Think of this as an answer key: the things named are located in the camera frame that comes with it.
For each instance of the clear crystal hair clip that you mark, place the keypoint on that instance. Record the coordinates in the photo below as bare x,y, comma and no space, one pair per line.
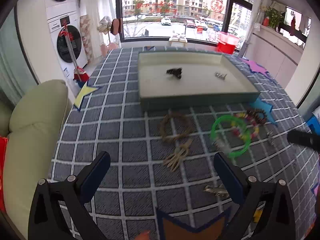
217,191

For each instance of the potted green plant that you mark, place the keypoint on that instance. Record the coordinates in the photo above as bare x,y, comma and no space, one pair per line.
273,18

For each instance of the red plastic bin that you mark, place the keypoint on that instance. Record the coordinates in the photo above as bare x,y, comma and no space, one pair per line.
227,43

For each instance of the silver charm on bedsheet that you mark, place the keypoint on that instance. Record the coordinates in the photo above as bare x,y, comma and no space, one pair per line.
270,138

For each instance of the beige pillow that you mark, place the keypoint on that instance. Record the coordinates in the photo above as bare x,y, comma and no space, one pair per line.
32,129

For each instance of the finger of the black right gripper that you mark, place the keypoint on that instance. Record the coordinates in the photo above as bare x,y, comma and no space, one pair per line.
305,139

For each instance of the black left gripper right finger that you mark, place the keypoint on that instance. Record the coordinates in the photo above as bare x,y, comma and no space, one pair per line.
277,220

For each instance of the green jewelry tray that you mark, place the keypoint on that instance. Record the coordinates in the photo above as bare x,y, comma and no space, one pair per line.
198,85

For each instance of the right hand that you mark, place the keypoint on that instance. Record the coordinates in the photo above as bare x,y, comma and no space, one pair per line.
143,236

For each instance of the white washing machine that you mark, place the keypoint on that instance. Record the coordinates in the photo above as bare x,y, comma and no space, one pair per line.
58,11

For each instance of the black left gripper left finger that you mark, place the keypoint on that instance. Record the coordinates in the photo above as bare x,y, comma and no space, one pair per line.
46,220

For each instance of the green translucent bangle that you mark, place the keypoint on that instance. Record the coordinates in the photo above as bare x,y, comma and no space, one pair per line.
230,135

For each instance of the silver earring charm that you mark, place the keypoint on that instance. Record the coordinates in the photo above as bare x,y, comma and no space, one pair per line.
220,75

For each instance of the white cabinet counter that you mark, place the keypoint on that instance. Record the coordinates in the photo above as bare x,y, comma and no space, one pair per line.
275,53

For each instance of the black hair claw clip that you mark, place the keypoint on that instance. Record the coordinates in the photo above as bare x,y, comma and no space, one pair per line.
176,72

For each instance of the grey plaid bedsheet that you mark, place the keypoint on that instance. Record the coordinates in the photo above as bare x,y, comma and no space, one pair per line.
137,183

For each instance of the red mop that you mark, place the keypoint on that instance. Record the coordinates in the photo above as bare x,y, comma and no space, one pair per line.
80,76

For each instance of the beige straw tassel knot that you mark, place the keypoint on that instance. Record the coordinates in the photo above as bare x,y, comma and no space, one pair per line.
173,160

